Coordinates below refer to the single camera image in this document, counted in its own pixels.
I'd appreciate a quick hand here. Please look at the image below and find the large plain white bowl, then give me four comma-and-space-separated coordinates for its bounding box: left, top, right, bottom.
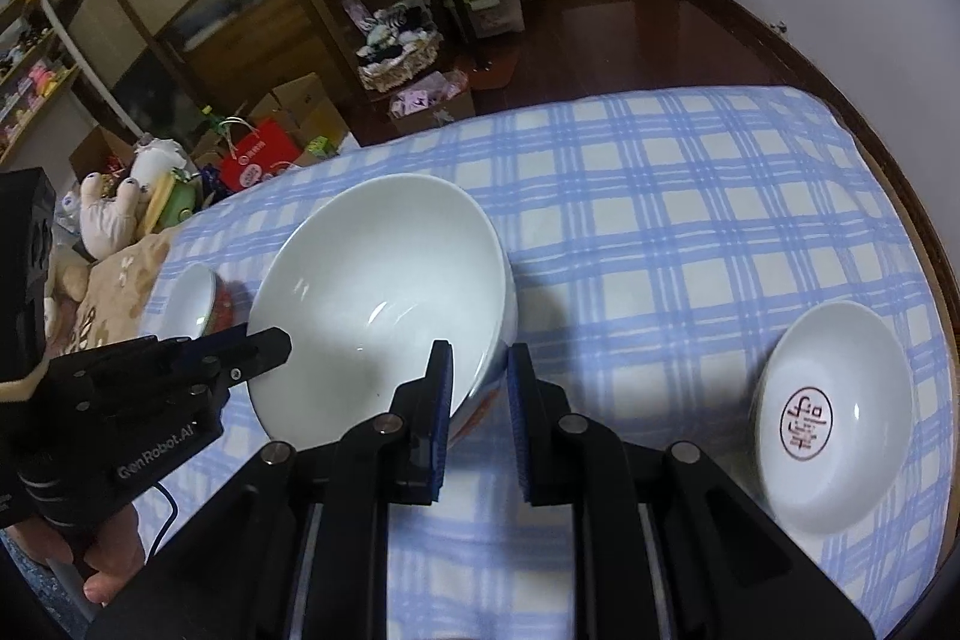
246, 173, 520, 446

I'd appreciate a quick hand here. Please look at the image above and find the green yellow plush toy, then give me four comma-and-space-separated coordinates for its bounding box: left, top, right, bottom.
146, 169, 203, 232

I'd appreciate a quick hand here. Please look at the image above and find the blue plaid cloth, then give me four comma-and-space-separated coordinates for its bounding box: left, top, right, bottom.
139, 85, 957, 640

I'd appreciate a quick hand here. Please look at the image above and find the black cable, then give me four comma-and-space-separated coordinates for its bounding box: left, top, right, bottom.
142, 481, 181, 566

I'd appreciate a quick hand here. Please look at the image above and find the purple bag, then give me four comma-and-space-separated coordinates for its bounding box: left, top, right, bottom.
388, 70, 475, 120

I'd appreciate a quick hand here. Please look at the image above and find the brown printed blanket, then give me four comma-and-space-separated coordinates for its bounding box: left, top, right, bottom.
41, 231, 177, 360

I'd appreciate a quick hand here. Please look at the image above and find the person's left hand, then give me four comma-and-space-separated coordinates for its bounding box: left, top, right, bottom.
11, 503, 149, 607

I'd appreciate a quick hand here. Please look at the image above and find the white toy shelf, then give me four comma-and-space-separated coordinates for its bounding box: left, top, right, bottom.
0, 0, 128, 161

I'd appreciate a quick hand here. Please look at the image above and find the wicker basket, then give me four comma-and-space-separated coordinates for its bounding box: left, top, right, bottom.
352, 0, 443, 92

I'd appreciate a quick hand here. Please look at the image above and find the open cardboard box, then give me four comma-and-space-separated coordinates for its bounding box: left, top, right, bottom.
69, 124, 140, 184

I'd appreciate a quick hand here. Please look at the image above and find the red shopping bag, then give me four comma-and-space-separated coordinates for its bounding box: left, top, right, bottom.
214, 117, 301, 195

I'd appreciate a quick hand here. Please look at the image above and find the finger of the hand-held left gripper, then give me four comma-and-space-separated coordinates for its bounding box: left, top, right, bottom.
142, 323, 293, 412

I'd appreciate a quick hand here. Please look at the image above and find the small red-sided white bowl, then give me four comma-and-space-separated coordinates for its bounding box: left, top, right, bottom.
161, 263, 241, 341
752, 301, 914, 534

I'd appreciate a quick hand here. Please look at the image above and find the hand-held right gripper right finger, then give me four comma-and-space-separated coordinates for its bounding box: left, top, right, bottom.
506, 344, 875, 640

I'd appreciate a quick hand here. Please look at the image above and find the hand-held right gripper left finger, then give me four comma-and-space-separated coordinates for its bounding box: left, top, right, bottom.
90, 340, 455, 640

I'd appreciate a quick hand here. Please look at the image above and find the white fluffy plush toy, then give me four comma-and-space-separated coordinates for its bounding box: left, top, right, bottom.
133, 136, 188, 176

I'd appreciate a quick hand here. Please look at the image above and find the closed cardboard box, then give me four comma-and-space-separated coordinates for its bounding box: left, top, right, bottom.
247, 72, 350, 161

